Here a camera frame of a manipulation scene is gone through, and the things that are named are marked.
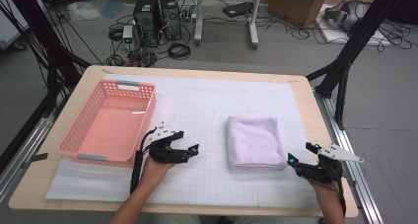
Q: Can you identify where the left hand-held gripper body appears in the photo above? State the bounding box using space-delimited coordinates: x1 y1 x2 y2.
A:
147 120 192 165

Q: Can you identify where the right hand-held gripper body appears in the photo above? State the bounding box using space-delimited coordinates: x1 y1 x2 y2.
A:
293 143 365 186

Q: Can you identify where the lilac printed towel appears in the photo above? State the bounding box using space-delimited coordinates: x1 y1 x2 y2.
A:
226 115 289 172

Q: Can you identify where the pink plastic basket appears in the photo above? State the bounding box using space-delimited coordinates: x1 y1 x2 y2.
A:
57 79 158 169

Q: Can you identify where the person's right hand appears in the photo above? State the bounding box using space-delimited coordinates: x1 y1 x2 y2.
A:
307 179 344 212

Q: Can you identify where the person's left hand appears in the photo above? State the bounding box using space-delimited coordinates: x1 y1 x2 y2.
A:
139 156 176 193

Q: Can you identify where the white grid mat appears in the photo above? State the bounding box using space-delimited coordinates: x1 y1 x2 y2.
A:
44 73 326 209

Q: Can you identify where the small white power box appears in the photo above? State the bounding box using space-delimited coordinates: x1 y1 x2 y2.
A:
121 25 134 44

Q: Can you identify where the white floor board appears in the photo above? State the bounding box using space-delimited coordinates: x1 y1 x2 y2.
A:
316 3 392 47

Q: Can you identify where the slim black computer tower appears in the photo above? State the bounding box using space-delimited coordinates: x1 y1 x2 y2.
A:
159 0 182 40

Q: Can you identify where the large black computer tower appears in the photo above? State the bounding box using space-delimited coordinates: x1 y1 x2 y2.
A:
132 0 162 48

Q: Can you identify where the white metal stand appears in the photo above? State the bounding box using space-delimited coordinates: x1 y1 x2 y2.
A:
193 0 264 50

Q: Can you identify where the grey headset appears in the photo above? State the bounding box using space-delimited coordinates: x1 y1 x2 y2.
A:
323 0 371 33

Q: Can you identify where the black flat device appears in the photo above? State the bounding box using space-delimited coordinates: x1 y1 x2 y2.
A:
222 1 254 19

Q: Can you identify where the open cardboard box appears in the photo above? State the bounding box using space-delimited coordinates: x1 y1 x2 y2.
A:
266 0 329 30

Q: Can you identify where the clear plastic bag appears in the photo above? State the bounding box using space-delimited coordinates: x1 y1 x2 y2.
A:
67 1 103 23

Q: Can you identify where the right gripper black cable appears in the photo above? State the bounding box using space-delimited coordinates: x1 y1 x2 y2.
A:
334 171 348 218

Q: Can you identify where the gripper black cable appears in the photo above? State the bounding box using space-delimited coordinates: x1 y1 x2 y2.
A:
129 127 157 195
334 171 348 218

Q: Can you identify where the aluminium rail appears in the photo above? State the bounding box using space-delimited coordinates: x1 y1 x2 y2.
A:
313 90 384 224
0 95 67 202

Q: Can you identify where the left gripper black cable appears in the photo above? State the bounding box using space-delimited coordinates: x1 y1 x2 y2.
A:
129 127 157 195

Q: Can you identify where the coiled black cable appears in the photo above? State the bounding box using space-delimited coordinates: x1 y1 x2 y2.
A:
168 42 192 61

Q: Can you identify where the black metal frame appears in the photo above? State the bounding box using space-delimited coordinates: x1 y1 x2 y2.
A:
305 0 418 130
0 0 92 116

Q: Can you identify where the grey table bracket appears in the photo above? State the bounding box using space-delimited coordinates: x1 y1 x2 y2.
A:
21 152 49 170

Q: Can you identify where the tangle of black floor cables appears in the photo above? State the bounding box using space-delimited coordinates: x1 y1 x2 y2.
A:
259 15 415 53

